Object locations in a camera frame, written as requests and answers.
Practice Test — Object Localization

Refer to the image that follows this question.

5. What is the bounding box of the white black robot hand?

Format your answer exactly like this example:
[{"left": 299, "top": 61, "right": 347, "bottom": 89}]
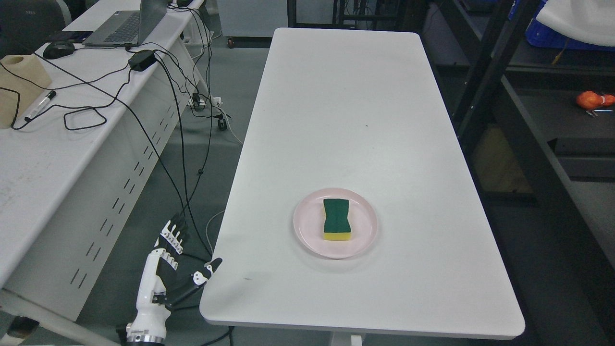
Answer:
[{"left": 126, "top": 214, "right": 222, "bottom": 343}]

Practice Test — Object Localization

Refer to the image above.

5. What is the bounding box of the green yellow sponge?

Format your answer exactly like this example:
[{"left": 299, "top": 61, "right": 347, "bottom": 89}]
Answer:
[{"left": 323, "top": 198, "right": 352, "bottom": 241}]

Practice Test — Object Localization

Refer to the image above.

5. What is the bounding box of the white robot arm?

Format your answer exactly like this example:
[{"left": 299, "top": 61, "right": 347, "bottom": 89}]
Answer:
[{"left": 126, "top": 334, "right": 164, "bottom": 346}]

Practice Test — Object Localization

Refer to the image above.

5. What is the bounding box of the dark metal shelf rack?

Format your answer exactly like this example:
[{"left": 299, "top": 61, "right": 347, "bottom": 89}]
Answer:
[{"left": 422, "top": 0, "right": 614, "bottom": 346}]

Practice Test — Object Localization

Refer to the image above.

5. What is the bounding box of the orange object on shelf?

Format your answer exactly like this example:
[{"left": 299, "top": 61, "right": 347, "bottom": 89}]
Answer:
[{"left": 576, "top": 90, "right": 615, "bottom": 110}]

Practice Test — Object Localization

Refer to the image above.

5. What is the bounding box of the white cloth sheet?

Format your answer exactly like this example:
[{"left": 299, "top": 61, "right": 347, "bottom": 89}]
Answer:
[{"left": 537, "top": 0, "right": 615, "bottom": 47}]

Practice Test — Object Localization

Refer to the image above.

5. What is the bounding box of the white side desk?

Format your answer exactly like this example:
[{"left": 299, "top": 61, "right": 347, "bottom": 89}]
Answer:
[{"left": 0, "top": 0, "right": 212, "bottom": 346}]

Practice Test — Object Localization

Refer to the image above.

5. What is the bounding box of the pink round plate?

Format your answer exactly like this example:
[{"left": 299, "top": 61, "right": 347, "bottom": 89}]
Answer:
[{"left": 294, "top": 188, "right": 379, "bottom": 260}]

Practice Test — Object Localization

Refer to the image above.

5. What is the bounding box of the white power strip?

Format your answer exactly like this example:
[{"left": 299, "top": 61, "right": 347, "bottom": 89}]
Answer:
[{"left": 188, "top": 93, "right": 223, "bottom": 111}]

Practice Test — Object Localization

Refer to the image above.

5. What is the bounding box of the black white marker pen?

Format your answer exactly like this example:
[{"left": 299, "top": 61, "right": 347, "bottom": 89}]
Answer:
[{"left": 24, "top": 90, "right": 57, "bottom": 123}]

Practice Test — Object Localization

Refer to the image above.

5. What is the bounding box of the black power adapter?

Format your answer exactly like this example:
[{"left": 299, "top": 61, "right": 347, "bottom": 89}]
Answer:
[{"left": 128, "top": 49, "right": 157, "bottom": 72}]

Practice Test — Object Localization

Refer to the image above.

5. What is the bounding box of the beige wooden block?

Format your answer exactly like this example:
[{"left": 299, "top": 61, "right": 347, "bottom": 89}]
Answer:
[{"left": 0, "top": 54, "right": 52, "bottom": 129}]

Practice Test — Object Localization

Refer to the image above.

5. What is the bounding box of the black computer mouse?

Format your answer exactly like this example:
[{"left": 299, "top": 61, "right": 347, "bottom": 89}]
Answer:
[{"left": 42, "top": 41, "right": 75, "bottom": 60}]

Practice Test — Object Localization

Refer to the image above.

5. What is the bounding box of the grey laptop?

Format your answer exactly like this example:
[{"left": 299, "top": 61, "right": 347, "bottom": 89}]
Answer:
[{"left": 83, "top": 0, "right": 168, "bottom": 47}]

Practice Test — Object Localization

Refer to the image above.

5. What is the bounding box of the white main table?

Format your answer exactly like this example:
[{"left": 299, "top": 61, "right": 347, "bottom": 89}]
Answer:
[{"left": 200, "top": 28, "right": 526, "bottom": 346}]

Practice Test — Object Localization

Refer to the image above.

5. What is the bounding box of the black smartphone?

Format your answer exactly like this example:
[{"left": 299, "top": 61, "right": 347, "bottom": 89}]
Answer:
[{"left": 46, "top": 31, "right": 94, "bottom": 43}]

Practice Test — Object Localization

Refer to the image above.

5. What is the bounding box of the black office chair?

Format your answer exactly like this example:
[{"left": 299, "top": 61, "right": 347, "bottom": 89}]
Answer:
[{"left": 0, "top": 0, "right": 72, "bottom": 57}]

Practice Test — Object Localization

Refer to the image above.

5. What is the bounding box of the blue plastic crate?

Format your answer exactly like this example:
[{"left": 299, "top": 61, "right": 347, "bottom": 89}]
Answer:
[{"left": 525, "top": 0, "right": 615, "bottom": 52}]

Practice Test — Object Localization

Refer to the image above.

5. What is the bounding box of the black looped cable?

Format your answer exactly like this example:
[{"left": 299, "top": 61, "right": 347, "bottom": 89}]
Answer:
[{"left": 0, "top": 43, "right": 131, "bottom": 131}]

